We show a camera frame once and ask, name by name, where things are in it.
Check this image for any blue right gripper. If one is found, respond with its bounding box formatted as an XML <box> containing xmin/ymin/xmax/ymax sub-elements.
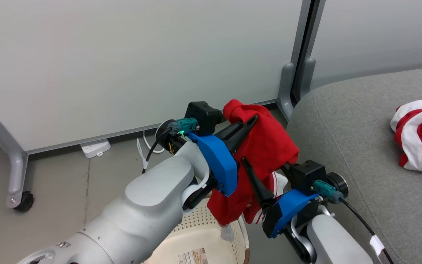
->
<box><xmin>241</xmin><ymin>157</ymin><xmax>320</xmax><ymax>239</ymax></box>

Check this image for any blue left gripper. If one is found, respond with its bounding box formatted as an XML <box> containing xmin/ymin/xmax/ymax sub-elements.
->
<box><xmin>187</xmin><ymin>115</ymin><xmax>259</xmax><ymax>197</ymax></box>

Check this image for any red cloth garment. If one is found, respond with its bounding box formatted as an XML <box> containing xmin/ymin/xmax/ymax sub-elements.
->
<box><xmin>207</xmin><ymin>99</ymin><xmax>300</xmax><ymax>242</ymax></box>

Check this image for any grey fabric sofa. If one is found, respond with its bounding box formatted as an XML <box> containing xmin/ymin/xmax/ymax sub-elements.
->
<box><xmin>286</xmin><ymin>65</ymin><xmax>422</xmax><ymax>264</ymax></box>

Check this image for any red white striped cloth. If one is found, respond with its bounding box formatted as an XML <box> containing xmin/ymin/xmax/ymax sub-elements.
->
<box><xmin>390</xmin><ymin>99</ymin><xmax>422</xmax><ymax>173</ymax></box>

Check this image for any beige perforated laundry basket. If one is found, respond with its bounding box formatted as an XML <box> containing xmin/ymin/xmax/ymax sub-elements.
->
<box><xmin>143</xmin><ymin>198</ymin><xmax>250</xmax><ymax>264</ymax></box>

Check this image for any printed basket label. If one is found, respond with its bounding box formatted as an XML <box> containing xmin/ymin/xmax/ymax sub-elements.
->
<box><xmin>177</xmin><ymin>248</ymin><xmax>209</xmax><ymax>264</ymax></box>

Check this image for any white partition panel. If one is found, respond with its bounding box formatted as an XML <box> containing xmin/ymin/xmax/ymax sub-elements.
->
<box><xmin>0</xmin><ymin>0</ymin><xmax>304</xmax><ymax>155</ymax></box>
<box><xmin>309</xmin><ymin>0</ymin><xmax>422</xmax><ymax>91</ymax></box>

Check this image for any white power strip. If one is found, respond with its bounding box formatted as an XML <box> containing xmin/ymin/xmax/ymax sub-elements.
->
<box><xmin>80</xmin><ymin>138</ymin><xmax>111</xmax><ymax>158</ymax></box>

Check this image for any grey partition leg with caster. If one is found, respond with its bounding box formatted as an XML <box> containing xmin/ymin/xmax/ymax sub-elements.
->
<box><xmin>0</xmin><ymin>104</ymin><xmax>35</xmax><ymax>213</ymax></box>

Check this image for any teal left camera connector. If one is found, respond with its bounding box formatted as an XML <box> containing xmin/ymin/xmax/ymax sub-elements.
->
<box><xmin>167</xmin><ymin>117</ymin><xmax>200</xmax><ymax>135</ymax></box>

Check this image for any teal camera connector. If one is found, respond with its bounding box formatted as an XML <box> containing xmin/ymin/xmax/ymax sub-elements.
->
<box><xmin>167</xmin><ymin>117</ymin><xmax>200</xmax><ymax>135</ymax></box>
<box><xmin>312</xmin><ymin>179</ymin><xmax>344</xmax><ymax>204</ymax></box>

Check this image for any grey partition post foot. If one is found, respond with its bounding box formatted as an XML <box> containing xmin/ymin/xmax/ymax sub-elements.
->
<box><xmin>299</xmin><ymin>57</ymin><xmax>317</xmax><ymax>100</ymax></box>
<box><xmin>277</xmin><ymin>62</ymin><xmax>296</xmax><ymax>121</ymax></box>

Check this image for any teal right camera connector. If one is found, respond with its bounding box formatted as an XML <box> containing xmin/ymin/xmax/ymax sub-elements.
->
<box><xmin>312</xmin><ymin>179</ymin><xmax>344</xmax><ymax>204</ymax></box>

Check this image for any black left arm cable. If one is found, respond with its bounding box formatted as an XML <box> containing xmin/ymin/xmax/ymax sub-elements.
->
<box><xmin>141</xmin><ymin>126</ymin><xmax>174</xmax><ymax>175</ymax></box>

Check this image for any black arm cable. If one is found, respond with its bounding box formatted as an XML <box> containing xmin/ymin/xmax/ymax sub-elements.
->
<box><xmin>339</xmin><ymin>197</ymin><xmax>395</xmax><ymax>264</ymax></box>
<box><xmin>141</xmin><ymin>126</ymin><xmax>174</xmax><ymax>175</ymax></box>

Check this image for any white cable tag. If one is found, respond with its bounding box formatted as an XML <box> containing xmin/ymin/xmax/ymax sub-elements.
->
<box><xmin>370</xmin><ymin>235</ymin><xmax>385</xmax><ymax>257</ymax></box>
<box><xmin>136</xmin><ymin>137</ymin><xmax>149</xmax><ymax>170</ymax></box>

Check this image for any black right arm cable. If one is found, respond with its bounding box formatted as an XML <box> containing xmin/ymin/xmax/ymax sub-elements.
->
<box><xmin>339</xmin><ymin>197</ymin><xmax>395</xmax><ymax>264</ymax></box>

